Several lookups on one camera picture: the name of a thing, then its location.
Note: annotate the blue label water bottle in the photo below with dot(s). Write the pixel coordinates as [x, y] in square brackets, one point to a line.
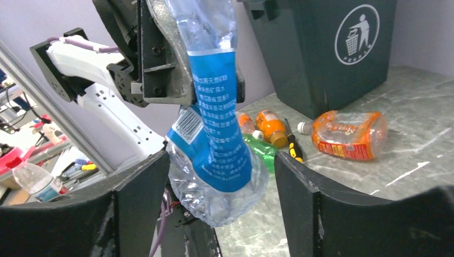
[213, 172]

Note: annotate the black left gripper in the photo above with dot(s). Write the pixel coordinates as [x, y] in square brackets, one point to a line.
[166, 73]

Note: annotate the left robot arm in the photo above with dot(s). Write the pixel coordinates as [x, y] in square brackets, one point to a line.
[76, 69]

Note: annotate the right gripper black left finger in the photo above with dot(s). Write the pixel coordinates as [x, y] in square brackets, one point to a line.
[113, 217]

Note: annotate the green plastic bottle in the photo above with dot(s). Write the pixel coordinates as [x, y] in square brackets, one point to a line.
[264, 150]

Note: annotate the background clear bottle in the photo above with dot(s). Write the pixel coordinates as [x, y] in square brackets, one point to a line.
[35, 180]

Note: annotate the flattened orange-label bottle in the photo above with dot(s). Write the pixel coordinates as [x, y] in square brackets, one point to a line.
[248, 126]

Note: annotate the small screwdriver on table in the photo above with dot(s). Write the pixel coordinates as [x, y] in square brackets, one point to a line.
[294, 148]

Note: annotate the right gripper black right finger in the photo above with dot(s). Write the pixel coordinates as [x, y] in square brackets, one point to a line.
[323, 217]

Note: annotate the dark green trash bin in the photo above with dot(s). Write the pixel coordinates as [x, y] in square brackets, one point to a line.
[323, 55]

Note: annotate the clear orange crushed bottle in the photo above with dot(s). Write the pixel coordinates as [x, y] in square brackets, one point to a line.
[358, 136]

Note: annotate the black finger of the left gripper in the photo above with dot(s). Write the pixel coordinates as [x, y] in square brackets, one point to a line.
[240, 86]

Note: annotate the orange drink bottle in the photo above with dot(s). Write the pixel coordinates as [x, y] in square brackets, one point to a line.
[272, 127]

